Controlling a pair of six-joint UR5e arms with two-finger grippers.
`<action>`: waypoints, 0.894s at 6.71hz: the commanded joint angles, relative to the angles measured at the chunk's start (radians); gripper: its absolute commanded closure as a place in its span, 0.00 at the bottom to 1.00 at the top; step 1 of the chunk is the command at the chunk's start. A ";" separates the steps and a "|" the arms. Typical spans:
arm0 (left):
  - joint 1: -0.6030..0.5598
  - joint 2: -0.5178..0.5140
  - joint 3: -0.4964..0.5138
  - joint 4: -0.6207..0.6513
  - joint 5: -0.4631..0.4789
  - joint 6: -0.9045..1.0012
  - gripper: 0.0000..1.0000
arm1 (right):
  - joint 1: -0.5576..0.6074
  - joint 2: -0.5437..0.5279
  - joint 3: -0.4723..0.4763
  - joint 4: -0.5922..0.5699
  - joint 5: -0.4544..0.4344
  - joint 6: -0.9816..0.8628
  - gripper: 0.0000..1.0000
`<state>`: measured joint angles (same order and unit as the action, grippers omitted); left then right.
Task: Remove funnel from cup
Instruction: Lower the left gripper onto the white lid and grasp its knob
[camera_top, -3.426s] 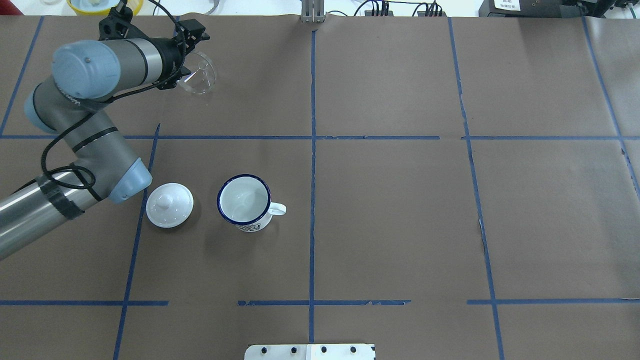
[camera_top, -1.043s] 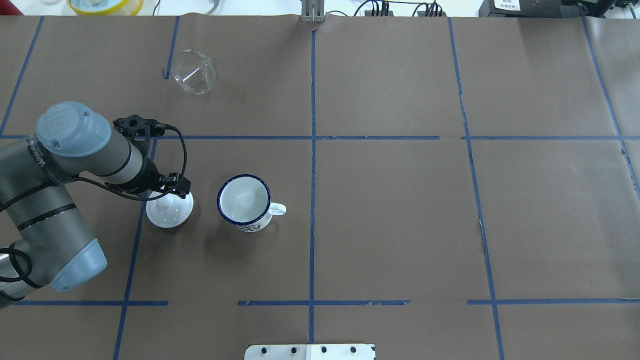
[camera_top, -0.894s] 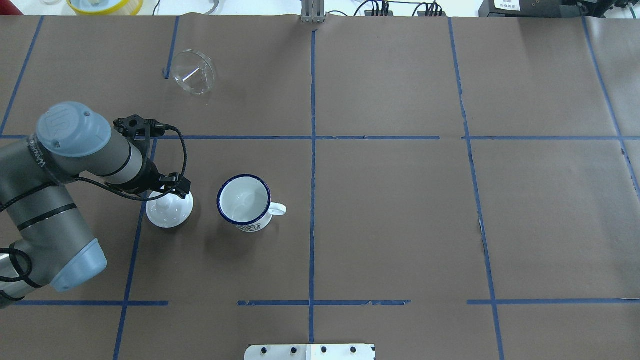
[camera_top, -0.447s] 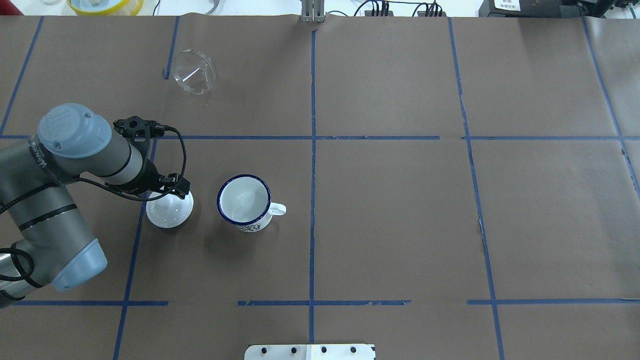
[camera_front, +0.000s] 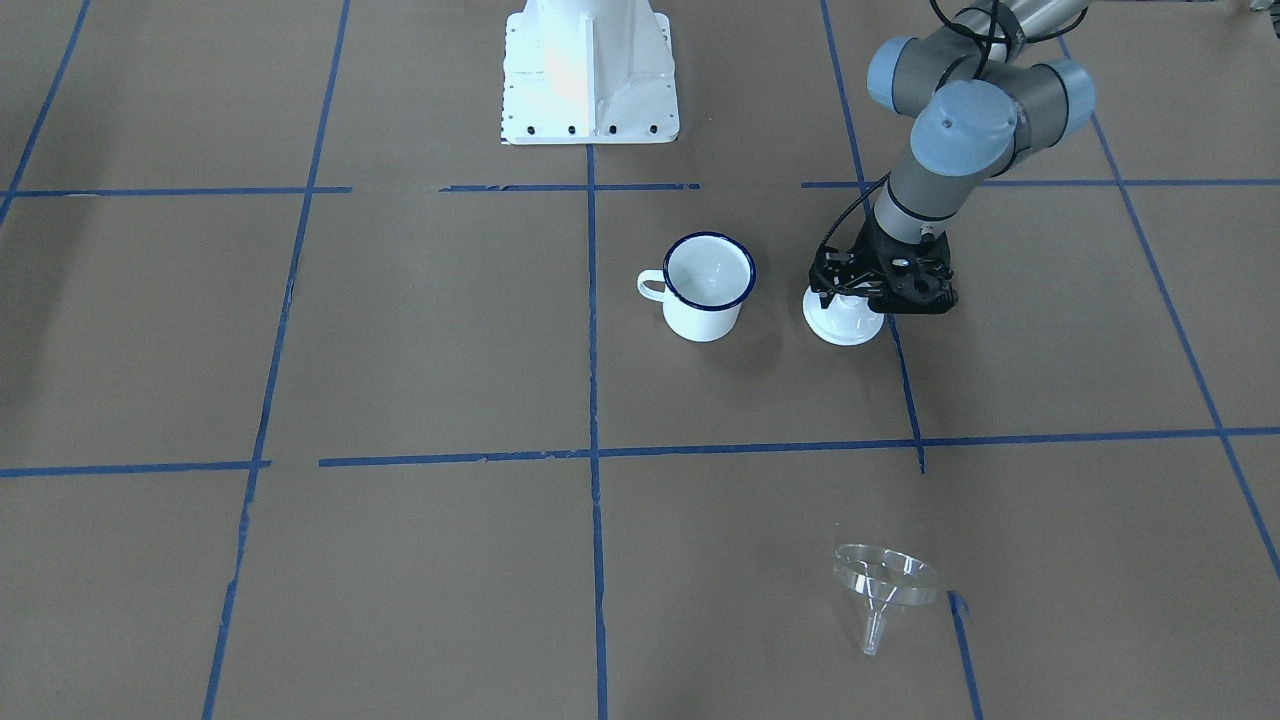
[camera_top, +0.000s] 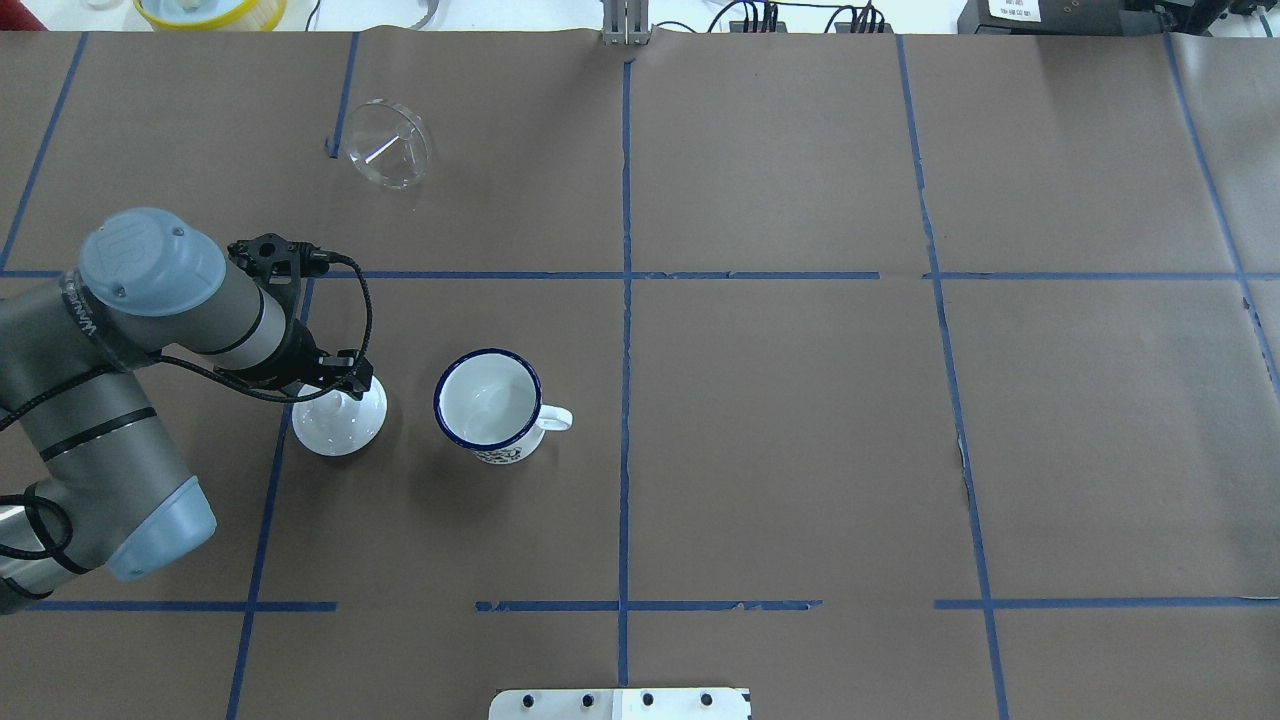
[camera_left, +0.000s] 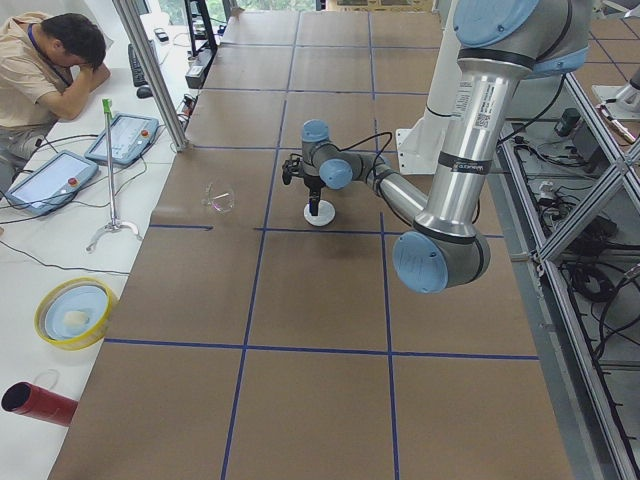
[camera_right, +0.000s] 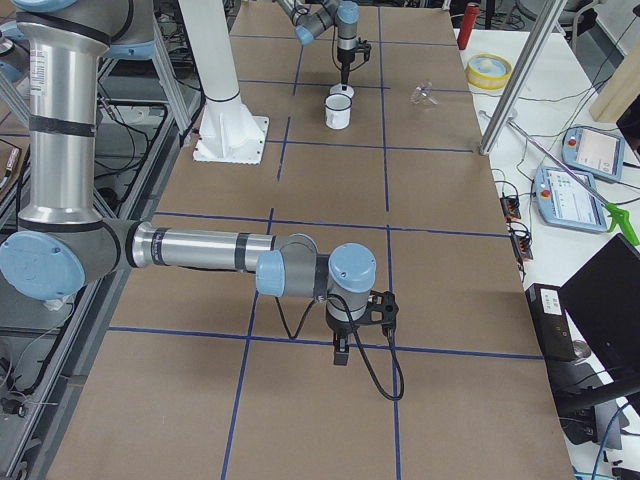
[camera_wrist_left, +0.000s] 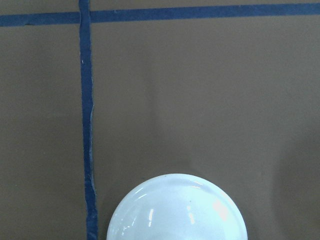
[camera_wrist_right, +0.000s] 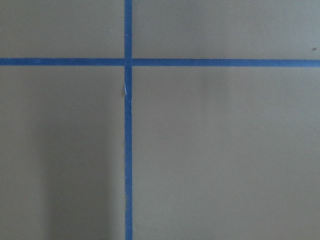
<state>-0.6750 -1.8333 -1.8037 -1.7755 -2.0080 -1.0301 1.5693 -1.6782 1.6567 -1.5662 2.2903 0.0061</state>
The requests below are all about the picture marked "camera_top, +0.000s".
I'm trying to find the clear plastic funnel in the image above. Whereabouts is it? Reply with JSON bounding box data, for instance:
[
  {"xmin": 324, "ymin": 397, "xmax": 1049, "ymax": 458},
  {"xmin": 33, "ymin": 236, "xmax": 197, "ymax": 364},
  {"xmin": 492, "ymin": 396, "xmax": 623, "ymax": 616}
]
[{"xmin": 339, "ymin": 99, "xmax": 434, "ymax": 190}]

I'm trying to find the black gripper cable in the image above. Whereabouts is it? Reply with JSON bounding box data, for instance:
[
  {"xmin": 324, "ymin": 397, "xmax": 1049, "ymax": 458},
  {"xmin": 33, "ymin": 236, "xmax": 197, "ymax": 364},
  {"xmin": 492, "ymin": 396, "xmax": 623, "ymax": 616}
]
[{"xmin": 0, "ymin": 250, "xmax": 375, "ymax": 582}]

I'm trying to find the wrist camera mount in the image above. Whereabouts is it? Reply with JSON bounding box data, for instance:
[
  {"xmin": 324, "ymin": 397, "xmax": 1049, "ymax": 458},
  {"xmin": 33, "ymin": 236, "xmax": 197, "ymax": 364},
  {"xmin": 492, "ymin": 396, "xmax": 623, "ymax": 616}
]
[{"xmin": 227, "ymin": 233, "xmax": 337, "ymax": 284}]

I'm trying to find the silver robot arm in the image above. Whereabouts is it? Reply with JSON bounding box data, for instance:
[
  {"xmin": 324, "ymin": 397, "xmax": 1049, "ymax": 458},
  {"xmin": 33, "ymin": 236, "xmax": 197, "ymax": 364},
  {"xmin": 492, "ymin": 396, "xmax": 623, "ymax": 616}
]
[{"xmin": 3, "ymin": 208, "xmax": 323, "ymax": 615}]

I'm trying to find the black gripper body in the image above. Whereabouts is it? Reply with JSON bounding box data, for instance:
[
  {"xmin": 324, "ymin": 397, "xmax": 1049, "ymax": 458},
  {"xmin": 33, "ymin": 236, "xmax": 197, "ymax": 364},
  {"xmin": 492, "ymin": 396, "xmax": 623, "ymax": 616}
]
[{"xmin": 239, "ymin": 318, "xmax": 330, "ymax": 389}]

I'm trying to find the white ceramic lid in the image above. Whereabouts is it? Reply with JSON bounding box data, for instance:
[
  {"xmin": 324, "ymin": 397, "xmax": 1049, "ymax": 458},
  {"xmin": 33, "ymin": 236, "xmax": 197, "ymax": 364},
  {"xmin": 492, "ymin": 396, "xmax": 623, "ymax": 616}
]
[{"xmin": 291, "ymin": 375, "xmax": 389, "ymax": 457}]

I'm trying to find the black computer box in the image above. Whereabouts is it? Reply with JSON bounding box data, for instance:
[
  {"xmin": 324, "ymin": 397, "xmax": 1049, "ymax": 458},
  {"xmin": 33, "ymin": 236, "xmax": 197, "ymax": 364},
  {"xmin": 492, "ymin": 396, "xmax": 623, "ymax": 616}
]
[{"xmin": 956, "ymin": 1, "xmax": 1196, "ymax": 37}]

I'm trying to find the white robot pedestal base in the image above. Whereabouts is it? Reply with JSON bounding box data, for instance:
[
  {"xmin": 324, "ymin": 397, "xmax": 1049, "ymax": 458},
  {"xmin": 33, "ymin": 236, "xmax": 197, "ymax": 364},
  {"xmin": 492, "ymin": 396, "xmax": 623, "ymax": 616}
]
[{"xmin": 488, "ymin": 687, "xmax": 753, "ymax": 719}]

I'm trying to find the white enamel mug blue rim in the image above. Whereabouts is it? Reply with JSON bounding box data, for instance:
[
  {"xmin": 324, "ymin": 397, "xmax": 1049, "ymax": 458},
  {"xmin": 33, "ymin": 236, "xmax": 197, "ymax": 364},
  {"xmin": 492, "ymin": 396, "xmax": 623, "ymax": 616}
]
[{"xmin": 431, "ymin": 348, "xmax": 573, "ymax": 466}]

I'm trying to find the yellow tape roll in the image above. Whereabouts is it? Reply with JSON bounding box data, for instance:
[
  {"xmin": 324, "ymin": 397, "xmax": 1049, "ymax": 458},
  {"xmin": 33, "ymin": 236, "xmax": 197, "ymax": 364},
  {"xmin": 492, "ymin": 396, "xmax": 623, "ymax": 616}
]
[{"xmin": 131, "ymin": 0, "xmax": 288, "ymax": 32}]

